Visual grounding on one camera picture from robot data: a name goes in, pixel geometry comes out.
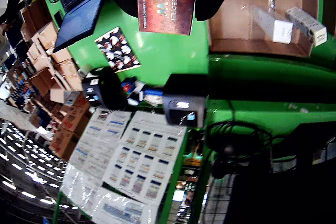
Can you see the red Secret W box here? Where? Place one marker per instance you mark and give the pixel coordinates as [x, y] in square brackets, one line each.
[165, 9]

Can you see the shallow cardboard tray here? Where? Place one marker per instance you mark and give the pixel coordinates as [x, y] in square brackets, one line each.
[236, 30]

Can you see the stacked cardboard storage boxes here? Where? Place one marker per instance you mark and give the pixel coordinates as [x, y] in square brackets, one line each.
[50, 77]

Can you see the black box device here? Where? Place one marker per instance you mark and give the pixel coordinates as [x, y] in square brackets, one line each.
[183, 103]

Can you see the black laptop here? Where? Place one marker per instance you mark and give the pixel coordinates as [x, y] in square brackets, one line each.
[78, 22]

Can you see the black white patterned card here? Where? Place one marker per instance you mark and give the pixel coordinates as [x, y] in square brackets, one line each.
[118, 49]

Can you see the tall white carton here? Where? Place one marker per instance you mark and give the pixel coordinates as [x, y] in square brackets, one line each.
[281, 31]

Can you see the white cow print carton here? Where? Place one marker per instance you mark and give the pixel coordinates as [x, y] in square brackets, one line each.
[307, 23]

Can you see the red blue clamp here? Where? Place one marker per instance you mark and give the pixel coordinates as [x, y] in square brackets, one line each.
[127, 86]

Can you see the black label printer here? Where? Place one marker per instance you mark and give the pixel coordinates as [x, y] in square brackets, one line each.
[105, 90]

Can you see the green metal rack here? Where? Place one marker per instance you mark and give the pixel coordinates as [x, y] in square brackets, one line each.
[262, 119]

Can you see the printed paper sheets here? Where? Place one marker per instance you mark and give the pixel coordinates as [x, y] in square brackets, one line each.
[141, 155]

